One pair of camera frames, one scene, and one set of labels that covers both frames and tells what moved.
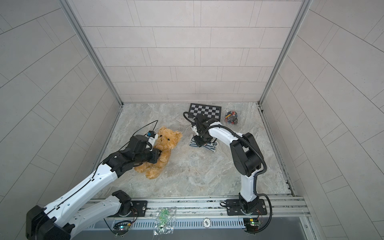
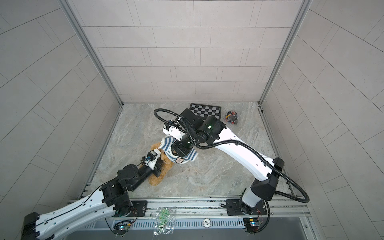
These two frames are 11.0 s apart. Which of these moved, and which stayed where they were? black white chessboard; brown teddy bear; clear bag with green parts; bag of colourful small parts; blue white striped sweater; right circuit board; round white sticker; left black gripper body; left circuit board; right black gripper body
Moved: blue white striped sweater; right black gripper body; left black gripper body; brown teddy bear
Stayed: bag of colourful small parts; clear bag with green parts; right circuit board; black white chessboard; left circuit board; round white sticker
